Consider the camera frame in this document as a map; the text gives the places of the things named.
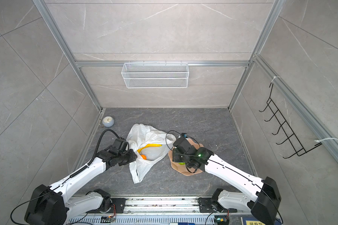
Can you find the blue yellow label box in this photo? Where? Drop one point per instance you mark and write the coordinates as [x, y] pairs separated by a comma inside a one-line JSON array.
[[250, 221]]

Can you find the yellow fake banana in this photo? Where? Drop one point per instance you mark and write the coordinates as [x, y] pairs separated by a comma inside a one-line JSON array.
[[147, 146]]

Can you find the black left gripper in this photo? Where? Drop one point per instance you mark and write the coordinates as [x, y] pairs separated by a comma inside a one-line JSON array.
[[133, 156]]

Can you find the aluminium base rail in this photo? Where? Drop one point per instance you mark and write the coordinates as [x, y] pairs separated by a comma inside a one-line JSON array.
[[162, 205]]

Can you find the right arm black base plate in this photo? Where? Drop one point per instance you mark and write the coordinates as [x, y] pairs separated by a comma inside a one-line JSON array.
[[206, 205]]

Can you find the white plastic bag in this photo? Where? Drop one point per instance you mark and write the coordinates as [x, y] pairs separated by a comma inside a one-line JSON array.
[[139, 136]]

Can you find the pink shell-shaped bowl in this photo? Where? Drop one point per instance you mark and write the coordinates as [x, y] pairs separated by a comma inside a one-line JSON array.
[[181, 168]]

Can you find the white slotted cable duct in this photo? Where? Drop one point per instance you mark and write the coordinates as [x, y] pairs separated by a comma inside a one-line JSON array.
[[142, 220]]

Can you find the white zip tie lower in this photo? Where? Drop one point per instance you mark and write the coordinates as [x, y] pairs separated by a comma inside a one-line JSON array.
[[326, 139]]

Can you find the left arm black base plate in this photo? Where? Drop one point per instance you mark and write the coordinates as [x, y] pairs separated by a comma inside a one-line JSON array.
[[116, 205]]

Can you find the white wire mesh basket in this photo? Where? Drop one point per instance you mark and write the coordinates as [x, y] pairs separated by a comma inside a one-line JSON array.
[[145, 75]]

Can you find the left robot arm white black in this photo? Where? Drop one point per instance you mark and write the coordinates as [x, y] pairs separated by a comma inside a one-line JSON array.
[[53, 204]]

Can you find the small grey-white round pot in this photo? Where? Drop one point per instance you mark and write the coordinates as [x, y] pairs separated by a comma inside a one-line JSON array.
[[108, 121]]

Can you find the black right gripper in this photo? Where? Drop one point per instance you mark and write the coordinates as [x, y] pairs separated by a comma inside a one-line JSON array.
[[176, 157]]

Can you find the black wire hook rack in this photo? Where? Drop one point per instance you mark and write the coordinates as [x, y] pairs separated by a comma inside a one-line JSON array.
[[285, 128]]

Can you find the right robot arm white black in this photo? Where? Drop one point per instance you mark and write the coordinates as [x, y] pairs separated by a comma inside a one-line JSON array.
[[260, 196]]

